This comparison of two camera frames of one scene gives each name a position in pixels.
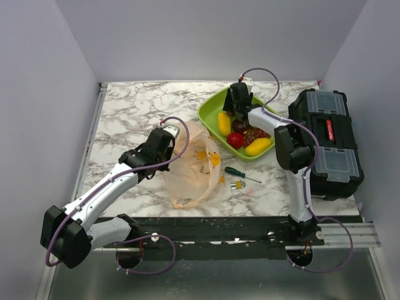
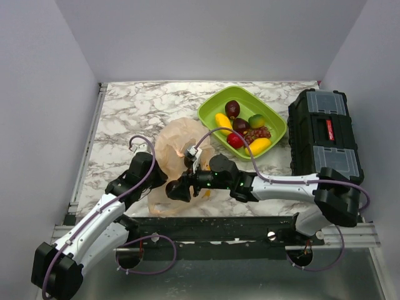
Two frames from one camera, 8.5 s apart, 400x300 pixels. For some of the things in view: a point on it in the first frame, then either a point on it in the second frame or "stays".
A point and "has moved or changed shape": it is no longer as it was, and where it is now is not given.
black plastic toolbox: x=338 y=170 stays
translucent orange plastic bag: x=197 y=172 has moved or changed shape
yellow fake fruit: x=224 y=121 stays
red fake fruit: x=235 y=140 stays
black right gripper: x=227 y=106 → x=190 y=178
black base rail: x=192 y=238 stays
